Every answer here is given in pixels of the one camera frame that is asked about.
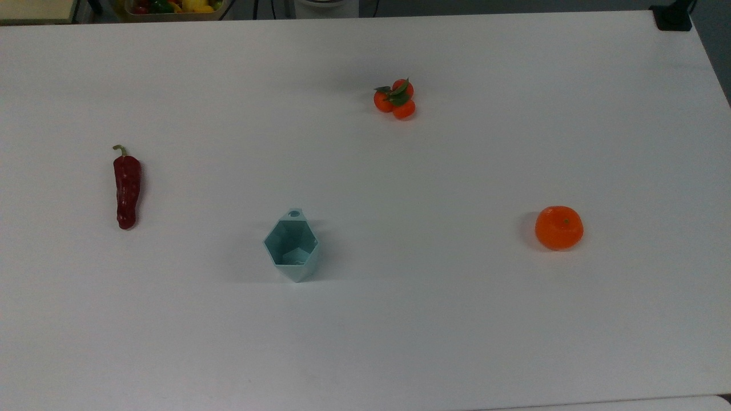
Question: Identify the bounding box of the teal faceted mug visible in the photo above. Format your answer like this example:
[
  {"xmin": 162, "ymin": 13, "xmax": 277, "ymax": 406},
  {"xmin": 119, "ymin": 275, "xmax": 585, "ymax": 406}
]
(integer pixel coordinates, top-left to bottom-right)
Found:
[{"xmin": 263, "ymin": 208, "xmax": 320, "ymax": 283}]

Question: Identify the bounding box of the small oranges cluster with leaves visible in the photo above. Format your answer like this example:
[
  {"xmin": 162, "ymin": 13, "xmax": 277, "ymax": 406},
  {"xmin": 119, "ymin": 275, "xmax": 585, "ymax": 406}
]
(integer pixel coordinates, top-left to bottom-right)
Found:
[{"xmin": 373, "ymin": 78, "xmax": 416, "ymax": 120}]

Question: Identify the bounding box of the orange mandarin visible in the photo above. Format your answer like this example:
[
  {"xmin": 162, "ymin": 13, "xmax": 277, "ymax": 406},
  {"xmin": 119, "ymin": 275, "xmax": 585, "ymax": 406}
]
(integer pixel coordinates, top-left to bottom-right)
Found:
[{"xmin": 535, "ymin": 205, "xmax": 584, "ymax": 251}]

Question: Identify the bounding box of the red chili pepper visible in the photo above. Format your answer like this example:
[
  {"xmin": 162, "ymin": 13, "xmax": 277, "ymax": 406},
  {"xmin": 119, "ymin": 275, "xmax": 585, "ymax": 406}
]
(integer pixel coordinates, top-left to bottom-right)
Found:
[{"xmin": 112, "ymin": 144, "xmax": 142, "ymax": 230}]

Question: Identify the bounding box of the container of toy vegetables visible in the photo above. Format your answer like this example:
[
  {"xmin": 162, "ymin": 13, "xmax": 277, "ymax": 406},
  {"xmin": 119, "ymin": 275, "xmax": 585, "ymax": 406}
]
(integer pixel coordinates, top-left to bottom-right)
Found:
[{"xmin": 123, "ymin": 0, "xmax": 229, "ymax": 22}]

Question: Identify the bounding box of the beige wooden desk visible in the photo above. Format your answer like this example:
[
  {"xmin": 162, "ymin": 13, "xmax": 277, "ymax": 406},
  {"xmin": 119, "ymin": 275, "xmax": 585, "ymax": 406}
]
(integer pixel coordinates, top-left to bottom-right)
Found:
[{"xmin": 0, "ymin": 0, "xmax": 79, "ymax": 25}]

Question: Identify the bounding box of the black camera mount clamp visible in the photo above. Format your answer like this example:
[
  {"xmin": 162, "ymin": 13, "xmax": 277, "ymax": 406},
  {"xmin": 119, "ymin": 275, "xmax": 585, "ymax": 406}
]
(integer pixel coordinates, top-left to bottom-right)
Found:
[{"xmin": 650, "ymin": 0, "xmax": 693, "ymax": 32}]

